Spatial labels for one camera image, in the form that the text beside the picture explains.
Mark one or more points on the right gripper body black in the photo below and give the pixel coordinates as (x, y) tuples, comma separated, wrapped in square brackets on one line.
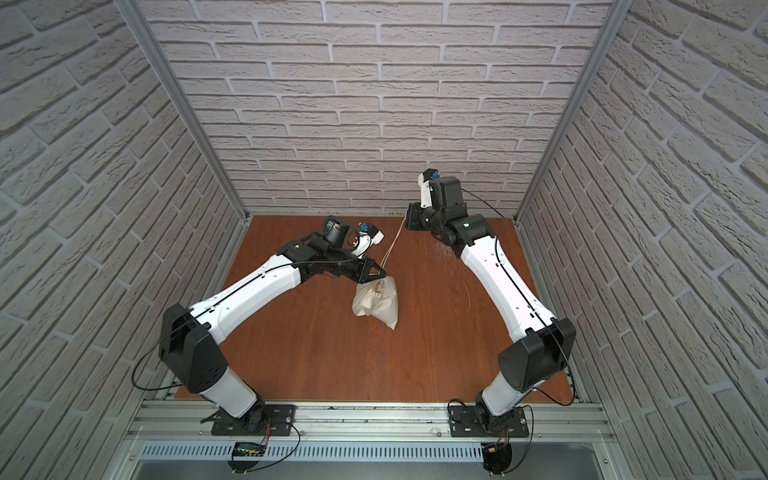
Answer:
[(429, 225)]

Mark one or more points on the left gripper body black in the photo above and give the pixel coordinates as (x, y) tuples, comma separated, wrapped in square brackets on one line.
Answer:
[(358, 264)]

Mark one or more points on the beige cloth soil bag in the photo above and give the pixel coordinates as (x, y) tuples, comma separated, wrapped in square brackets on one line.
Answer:
[(376, 295)]

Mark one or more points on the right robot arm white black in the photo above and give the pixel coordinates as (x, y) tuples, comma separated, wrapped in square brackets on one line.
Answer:
[(541, 343)]

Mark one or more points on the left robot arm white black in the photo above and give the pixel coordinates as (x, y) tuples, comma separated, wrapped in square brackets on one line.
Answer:
[(191, 336)]

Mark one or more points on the vent grille strip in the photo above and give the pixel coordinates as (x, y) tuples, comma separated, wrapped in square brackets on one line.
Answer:
[(317, 451)]

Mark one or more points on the left controller board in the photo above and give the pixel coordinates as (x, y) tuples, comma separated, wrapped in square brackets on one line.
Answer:
[(249, 450)]

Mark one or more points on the controller board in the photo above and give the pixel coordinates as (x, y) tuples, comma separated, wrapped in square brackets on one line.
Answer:
[(249, 450), (496, 457)]

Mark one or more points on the right controller board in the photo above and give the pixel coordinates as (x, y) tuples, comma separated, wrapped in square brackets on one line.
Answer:
[(496, 457)]

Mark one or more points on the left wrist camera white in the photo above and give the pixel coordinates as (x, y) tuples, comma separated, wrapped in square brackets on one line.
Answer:
[(354, 240)]

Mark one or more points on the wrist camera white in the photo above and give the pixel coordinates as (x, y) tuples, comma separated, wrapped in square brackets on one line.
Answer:
[(441, 195), (354, 240)]

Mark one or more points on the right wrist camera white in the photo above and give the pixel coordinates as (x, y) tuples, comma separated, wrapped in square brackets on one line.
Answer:
[(441, 195)]

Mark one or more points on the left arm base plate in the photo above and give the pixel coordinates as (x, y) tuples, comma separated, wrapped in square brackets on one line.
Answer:
[(273, 419)]

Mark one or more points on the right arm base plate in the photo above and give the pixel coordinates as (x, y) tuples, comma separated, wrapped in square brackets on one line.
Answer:
[(476, 421)]

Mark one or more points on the aluminium front rail frame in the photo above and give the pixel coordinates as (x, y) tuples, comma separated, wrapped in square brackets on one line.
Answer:
[(552, 428)]

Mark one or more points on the right corner aluminium post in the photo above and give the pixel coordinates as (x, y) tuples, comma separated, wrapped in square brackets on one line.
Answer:
[(605, 38)]

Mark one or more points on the corner aluminium post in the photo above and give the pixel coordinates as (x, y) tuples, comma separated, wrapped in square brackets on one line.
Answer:
[(142, 31), (605, 38)]

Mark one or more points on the left corner aluminium post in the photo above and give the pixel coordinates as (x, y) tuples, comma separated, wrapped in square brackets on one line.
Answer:
[(142, 31)]

